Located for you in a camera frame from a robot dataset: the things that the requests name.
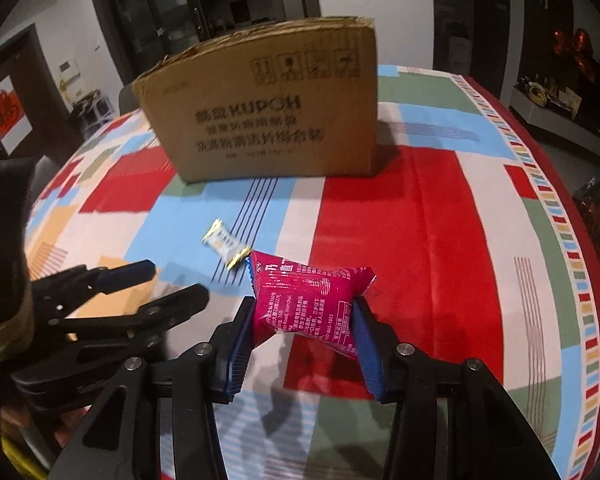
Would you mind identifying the magenta snack packet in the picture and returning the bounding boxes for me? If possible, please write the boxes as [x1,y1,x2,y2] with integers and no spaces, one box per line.
[245,249,378,358]

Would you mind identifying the colourful patchwork tablecloth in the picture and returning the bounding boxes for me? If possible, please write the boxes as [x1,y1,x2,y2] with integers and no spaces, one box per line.
[17,62,600,480]

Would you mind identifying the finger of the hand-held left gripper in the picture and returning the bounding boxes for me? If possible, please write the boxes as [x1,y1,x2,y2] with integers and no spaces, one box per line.
[55,283,211,356]
[30,259,157,311]

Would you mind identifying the wooden chair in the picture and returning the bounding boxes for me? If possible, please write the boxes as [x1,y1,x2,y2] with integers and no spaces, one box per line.
[572,160,600,271]

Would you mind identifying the grey upholstered chair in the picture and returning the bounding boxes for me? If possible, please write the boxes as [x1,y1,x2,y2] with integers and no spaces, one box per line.
[119,82,143,111]

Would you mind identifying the white gold candy packet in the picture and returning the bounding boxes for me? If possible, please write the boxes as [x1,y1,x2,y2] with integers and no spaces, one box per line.
[201,218,253,271]

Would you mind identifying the white shelf unit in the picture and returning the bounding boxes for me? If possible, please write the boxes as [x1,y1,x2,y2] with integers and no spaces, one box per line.
[72,89,116,126]

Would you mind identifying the red foil balloons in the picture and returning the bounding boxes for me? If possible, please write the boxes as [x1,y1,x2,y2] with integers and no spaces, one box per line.
[552,27,600,81]

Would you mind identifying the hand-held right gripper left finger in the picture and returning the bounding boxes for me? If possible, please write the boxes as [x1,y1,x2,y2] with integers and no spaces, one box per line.
[47,296,257,480]

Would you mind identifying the red paper door decoration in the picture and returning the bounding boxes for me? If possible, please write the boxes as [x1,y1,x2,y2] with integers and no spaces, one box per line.
[0,77,31,153]

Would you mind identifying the brown cardboard box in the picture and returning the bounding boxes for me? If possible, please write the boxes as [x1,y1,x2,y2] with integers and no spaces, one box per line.
[131,16,379,182]

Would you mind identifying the small basket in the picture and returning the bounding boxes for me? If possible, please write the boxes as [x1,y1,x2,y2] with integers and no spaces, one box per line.
[525,80,548,106]

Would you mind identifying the white low bench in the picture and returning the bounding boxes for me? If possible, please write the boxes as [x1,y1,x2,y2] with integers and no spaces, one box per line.
[510,82,600,156]

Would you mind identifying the yellow garment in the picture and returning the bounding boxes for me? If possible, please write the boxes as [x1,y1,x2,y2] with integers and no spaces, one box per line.
[0,405,48,480]

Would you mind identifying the dark glass sliding door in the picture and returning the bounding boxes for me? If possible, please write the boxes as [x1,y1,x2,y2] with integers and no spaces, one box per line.
[85,0,211,86]

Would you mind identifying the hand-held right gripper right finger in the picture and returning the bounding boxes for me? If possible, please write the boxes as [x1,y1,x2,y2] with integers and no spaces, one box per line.
[352,296,561,480]

